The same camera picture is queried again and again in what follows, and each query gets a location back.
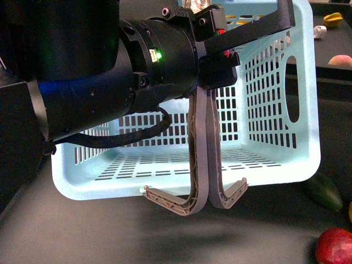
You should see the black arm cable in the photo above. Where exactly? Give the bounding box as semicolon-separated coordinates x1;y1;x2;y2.
42;106;173;157

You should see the white tape roll right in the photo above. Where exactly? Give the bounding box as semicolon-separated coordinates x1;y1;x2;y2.
313;25;327;39

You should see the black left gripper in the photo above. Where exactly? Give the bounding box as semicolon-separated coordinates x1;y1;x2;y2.
164;0;295;90

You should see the green avocado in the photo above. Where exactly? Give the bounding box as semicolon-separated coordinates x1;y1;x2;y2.
303;172;343;211

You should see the peach at right edge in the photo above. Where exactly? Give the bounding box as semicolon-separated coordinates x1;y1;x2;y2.
328;54;352;67

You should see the yellow starfruit right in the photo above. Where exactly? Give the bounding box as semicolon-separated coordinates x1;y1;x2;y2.
323;12;343;28

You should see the yellow mango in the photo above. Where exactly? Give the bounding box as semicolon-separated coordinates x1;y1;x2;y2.
348;202;352;222

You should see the red apple near right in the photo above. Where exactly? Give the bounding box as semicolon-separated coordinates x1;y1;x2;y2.
315;228;351;263

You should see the light blue plastic basket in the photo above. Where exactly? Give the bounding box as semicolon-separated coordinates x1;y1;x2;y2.
52;1;320;200

